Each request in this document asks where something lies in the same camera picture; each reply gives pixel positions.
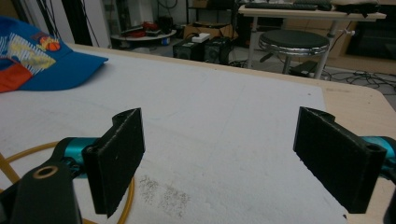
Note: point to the black equipment box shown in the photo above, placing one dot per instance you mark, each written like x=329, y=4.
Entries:
x=188, y=49
x=218, y=49

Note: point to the round white platform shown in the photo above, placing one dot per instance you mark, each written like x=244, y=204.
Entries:
x=143, y=37

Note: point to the red object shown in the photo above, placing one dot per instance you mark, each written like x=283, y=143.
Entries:
x=150, y=26

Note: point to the blue baseball cap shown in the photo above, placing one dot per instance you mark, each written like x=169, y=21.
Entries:
x=46, y=62

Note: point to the black round stool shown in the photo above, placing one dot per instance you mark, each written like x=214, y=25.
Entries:
x=292, y=40

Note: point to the white desk with metal legs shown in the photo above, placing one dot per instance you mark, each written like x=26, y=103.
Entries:
x=280, y=13

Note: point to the black bag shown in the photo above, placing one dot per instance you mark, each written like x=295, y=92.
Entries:
x=358, y=6

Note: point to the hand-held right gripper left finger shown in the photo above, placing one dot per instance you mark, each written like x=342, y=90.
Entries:
x=115, y=158

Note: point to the white power adapter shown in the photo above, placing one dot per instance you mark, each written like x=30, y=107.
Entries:
x=200, y=38

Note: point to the black keyboard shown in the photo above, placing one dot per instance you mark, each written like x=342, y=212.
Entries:
x=280, y=6

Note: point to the cardboard box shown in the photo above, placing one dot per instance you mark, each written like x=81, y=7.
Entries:
x=211, y=30

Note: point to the white table mat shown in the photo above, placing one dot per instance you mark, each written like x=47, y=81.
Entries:
x=218, y=124

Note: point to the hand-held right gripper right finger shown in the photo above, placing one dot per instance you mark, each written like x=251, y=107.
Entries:
x=339, y=161

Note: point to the black power strip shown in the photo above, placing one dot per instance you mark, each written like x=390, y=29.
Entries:
x=303, y=68

